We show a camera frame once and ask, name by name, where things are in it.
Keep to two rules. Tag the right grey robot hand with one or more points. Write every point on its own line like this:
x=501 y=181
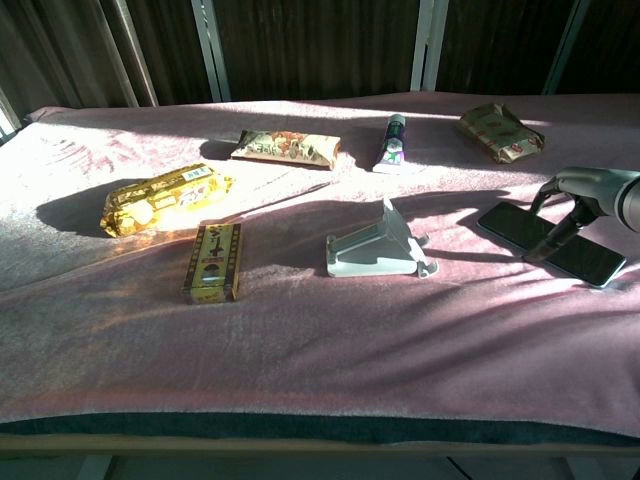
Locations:
x=590 y=187

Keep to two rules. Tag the black smartphone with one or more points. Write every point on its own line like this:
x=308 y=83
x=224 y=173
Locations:
x=515 y=225

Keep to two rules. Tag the white folding phone stand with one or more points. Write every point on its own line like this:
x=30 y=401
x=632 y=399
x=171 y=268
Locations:
x=372 y=247

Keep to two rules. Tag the brown gold wrapped snack pack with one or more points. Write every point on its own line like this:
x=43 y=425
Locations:
x=500 y=132

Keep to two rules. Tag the white purple toothpaste tube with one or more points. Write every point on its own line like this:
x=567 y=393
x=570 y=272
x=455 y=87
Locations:
x=391 y=147

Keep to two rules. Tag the pink fleece table cloth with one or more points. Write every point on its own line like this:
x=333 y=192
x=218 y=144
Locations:
x=320 y=325

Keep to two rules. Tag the beige printed snack packet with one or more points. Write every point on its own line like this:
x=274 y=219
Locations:
x=287 y=148

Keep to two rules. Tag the dark blue under cloth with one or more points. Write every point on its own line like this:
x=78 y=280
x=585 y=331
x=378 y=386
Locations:
x=320 y=427

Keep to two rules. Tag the yellow and black carton box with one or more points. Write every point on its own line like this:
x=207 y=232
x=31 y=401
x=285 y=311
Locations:
x=212 y=262

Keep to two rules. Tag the gold foil snack bag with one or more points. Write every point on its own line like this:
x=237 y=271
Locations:
x=165 y=200

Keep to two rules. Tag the white metal frame post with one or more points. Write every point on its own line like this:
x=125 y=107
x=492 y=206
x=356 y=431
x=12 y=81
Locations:
x=427 y=45
x=135 y=52
x=565 y=47
x=212 y=50

